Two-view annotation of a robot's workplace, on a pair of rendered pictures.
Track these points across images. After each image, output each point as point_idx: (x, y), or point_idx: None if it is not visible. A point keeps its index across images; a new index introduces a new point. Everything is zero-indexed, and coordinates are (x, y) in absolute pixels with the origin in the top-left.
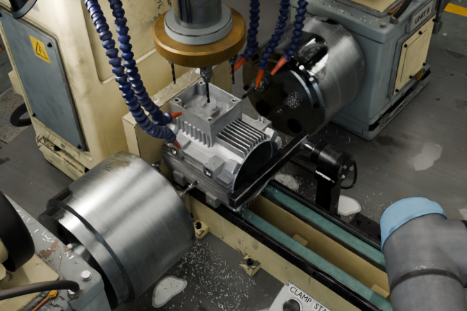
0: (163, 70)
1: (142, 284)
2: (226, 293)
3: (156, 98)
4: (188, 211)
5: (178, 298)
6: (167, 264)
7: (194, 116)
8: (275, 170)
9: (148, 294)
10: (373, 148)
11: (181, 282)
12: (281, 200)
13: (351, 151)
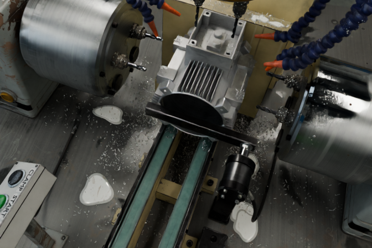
0: (254, 0)
1: (40, 70)
2: (116, 154)
3: None
4: (98, 68)
5: (104, 123)
6: (66, 81)
7: (192, 31)
8: (201, 131)
9: (102, 103)
10: (334, 237)
11: (117, 119)
12: (196, 157)
13: (318, 216)
